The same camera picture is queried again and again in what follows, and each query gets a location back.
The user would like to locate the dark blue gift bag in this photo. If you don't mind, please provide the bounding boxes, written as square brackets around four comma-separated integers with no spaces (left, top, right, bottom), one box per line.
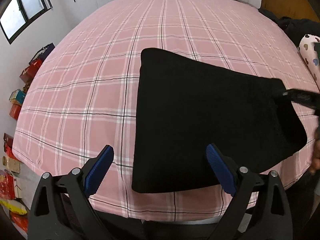
[29,43,55,64]

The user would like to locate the red gift bag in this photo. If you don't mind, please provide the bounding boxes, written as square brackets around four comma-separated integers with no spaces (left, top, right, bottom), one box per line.
[20,59,43,83]

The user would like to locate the brown wooden headboard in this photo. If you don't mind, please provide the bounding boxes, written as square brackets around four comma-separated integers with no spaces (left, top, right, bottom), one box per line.
[260,0,319,22]

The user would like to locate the teal box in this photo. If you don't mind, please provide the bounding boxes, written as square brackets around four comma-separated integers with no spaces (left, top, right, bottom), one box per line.
[9,89,26,106]

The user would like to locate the brown cardboard box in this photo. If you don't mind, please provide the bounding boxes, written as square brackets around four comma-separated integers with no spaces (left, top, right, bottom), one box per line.
[2,156,21,174]

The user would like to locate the black pants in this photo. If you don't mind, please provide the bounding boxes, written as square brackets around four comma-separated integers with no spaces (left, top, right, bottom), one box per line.
[132,48,307,193]

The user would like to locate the pink plaid bed sheet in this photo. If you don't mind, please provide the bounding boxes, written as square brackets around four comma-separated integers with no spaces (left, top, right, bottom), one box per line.
[13,0,318,222]

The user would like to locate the heart pattern bolster pillow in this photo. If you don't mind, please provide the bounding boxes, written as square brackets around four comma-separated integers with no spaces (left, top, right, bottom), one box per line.
[298,34,319,86]

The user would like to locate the black framed window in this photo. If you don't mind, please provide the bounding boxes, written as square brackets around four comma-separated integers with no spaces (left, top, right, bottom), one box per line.
[1,0,53,44]

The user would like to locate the red box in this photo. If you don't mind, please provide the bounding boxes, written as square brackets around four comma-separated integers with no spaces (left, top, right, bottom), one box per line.
[9,104,22,121]

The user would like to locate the black clothes pile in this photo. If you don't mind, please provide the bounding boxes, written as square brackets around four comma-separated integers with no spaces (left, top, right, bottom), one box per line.
[258,8,319,47]

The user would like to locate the right hand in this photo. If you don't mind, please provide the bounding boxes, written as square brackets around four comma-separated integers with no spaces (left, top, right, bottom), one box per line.
[309,127,320,174]

